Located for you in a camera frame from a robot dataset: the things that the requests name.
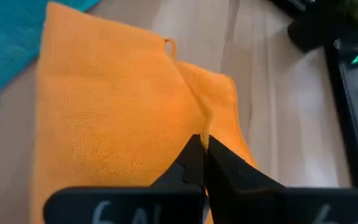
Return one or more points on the teal microfiber towel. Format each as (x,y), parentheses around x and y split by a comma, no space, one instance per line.
(8,37)

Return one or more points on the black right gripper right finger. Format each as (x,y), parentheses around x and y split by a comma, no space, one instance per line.
(235,186)

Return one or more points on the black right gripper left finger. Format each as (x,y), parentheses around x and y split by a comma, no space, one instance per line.
(191,161)

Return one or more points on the orange microfiber towel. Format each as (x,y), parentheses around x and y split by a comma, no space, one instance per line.
(104,109)

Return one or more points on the black aluminium table frame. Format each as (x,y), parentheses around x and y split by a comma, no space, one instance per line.
(353,146)

